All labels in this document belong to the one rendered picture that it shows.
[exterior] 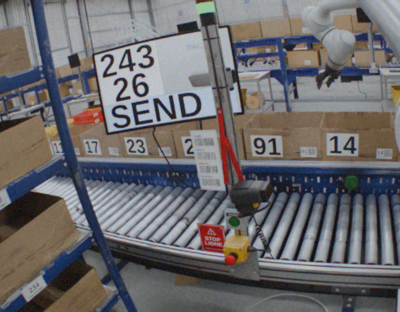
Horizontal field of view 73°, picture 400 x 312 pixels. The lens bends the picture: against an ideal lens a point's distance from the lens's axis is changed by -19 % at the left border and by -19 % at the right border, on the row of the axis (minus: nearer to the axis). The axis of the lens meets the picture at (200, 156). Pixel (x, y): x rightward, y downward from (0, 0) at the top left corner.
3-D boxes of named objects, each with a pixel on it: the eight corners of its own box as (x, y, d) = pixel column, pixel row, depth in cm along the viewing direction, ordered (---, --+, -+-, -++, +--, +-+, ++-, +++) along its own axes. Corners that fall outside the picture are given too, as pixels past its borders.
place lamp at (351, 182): (343, 190, 137) (344, 176, 134) (344, 188, 138) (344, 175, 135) (358, 190, 134) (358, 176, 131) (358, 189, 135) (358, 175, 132)
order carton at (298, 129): (246, 161, 163) (241, 128, 158) (262, 140, 187) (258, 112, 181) (322, 162, 145) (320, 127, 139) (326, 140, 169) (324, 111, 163)
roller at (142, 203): (111, 241, 147) (104, 238, 149) (165, 192, 189) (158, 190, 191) (110, 234, 145) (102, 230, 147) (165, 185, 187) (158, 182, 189)
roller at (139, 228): (127, 246, 142) (121, 238, 142) (180, 194, 185) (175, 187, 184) (133, 244, 139) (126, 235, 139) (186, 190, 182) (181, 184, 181)
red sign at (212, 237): (202, 251, 116) (196, 223, 111) (204, 249, 116) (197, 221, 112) (243, 256, 108) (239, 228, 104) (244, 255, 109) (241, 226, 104)
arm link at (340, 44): (353, 60, 123) (334, 39, 127) (364, 40, 108) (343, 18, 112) (337, 69, 123) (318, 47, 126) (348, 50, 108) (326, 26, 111)
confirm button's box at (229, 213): (225, 229, 104) (222, 212, 102) (228, 224, 107) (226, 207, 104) (244, 231, 101) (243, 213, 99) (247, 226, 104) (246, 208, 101)
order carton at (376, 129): (321, 162, 145) (319, 128, 139) (326, 140, 169) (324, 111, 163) (397, 163, 127) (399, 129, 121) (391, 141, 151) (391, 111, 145)
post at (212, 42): (229, 277, 116) (185, 30, 85) (234, 269, 120) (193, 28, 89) (259, 281, 110) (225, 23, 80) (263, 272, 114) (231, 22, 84)
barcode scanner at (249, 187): (271, 218, 91) (264, 187, 88) (234, 220, 97) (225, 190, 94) (277, 207, 96) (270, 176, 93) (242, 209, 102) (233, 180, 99)
